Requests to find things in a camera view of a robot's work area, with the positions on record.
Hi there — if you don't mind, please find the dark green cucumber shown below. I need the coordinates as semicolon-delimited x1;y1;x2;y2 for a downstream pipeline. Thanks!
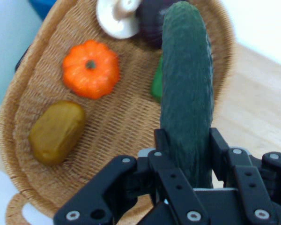
159;1;214;189

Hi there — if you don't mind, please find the green bell pepper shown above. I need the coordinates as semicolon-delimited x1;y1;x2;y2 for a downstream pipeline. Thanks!
151;55;164;103

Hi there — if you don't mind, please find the brown potato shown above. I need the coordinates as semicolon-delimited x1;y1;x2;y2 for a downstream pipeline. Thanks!
28;100;86;166

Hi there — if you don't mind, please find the woven wicker basket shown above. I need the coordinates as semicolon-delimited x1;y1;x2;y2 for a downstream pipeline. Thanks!
0;0;237;225

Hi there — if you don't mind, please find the dark blue foam mat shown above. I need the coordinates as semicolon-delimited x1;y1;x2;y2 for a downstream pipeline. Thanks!
29;0;57;22

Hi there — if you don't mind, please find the orange pumpkin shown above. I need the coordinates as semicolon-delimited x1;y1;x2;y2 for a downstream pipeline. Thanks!
62;39;120;100

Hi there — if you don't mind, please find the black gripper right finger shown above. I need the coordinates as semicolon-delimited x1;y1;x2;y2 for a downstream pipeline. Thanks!
210;127;281;225

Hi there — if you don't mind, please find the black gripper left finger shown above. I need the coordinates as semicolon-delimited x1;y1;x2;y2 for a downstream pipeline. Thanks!
53;128;210;225

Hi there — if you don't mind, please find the white mushroom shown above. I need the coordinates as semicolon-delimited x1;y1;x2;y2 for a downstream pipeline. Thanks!
95;0;141;40

